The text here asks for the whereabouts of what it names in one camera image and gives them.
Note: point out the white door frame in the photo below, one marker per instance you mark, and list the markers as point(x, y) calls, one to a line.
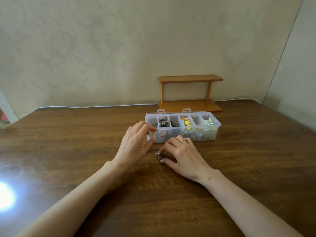
point(10, 113)

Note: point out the person's left hand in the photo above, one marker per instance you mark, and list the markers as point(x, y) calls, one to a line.
point(133, 148)

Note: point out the person's left forearm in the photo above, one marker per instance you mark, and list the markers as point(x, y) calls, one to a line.
point(69, 204)

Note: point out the brown ribbed claw clip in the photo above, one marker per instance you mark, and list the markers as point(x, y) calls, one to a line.
point(175, 123)

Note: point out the small wooden shelf rack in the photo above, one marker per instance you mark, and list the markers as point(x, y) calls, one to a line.
point(190, 78)

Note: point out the person's right hand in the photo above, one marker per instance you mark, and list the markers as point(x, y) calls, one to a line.
point(190, 160)

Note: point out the solid yellow star clip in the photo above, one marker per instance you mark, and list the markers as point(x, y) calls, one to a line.
point(187, 123)

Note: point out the person's right forearm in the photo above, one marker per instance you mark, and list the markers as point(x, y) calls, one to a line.
point(251, 207)

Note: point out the clear plastic compartment box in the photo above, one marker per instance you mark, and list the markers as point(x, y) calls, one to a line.
point(197, 120)

